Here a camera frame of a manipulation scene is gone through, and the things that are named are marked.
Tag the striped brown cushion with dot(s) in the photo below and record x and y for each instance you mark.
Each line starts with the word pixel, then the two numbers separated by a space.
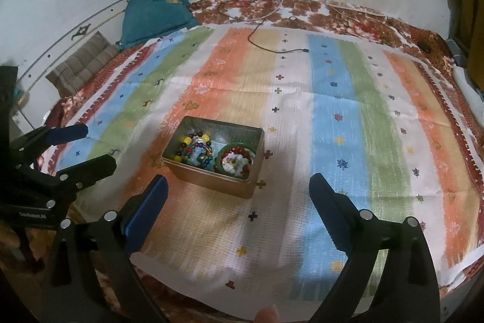
pixel 83 65

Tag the white jade pendant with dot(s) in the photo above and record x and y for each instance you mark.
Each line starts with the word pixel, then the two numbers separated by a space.
pixel 231 162

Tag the red floral bedsheet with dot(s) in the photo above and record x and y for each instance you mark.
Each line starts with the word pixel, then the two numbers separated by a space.
pixel 317 15

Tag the white pillow at edge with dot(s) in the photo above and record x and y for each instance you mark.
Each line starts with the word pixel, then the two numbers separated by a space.
pixel 472 95

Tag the striped colourful bed cloth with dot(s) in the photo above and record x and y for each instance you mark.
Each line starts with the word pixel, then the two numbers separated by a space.
pixel 383 127

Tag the gold metal tin box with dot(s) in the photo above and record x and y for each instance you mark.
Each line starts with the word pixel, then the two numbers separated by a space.
pixel 193 148

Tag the green jade bangle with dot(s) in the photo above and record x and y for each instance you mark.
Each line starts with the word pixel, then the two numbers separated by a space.
pixel 247 162

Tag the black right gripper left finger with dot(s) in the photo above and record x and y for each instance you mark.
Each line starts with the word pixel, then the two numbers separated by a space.
pixel 74 293

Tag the teal cloth bundle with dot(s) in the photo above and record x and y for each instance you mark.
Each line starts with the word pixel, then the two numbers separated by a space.
pixel 145 19

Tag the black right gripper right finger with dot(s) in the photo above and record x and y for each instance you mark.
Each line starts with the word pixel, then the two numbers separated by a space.
pixel 408 290

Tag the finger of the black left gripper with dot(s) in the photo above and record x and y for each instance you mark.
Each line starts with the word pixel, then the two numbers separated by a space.
pixel 56 135
pixel 79 176

